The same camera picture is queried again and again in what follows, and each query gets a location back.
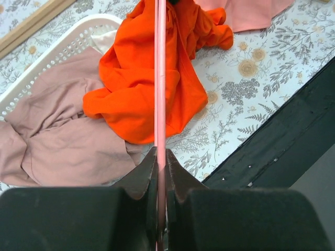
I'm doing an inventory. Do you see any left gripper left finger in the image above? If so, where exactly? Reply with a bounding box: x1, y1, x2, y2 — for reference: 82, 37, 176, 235
1, 147, 158, 250

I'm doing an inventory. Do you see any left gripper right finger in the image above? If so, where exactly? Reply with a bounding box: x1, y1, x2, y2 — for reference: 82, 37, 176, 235
165, 150, 332, 250

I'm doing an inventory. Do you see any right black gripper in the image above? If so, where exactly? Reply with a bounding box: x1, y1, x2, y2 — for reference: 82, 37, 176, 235
169, 0, 180, 4

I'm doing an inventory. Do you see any orange t shirt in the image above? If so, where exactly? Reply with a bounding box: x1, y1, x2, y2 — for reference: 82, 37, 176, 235
83, 1, 233, 144

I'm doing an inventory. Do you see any salmon pink garment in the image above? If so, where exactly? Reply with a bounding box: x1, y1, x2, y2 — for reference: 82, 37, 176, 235
195, 0, 294, 32

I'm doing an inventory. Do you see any white laundry basket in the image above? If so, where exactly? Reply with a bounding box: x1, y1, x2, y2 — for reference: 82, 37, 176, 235
1, 14, 122, 121

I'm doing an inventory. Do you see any floral table mat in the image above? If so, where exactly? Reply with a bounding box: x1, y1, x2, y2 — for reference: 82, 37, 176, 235
1, 1, 334, 181

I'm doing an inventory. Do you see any dusty pink garment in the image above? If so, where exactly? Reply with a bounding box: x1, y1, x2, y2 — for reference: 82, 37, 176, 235
1, 47, 142, 186

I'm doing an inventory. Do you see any left wooden clothes rack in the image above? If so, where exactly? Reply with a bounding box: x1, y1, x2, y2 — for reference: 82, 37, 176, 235
1, 0, 75, 59

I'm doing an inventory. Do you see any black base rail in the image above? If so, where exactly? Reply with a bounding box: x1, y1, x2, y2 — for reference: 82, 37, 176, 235
203, 60, 334, 189

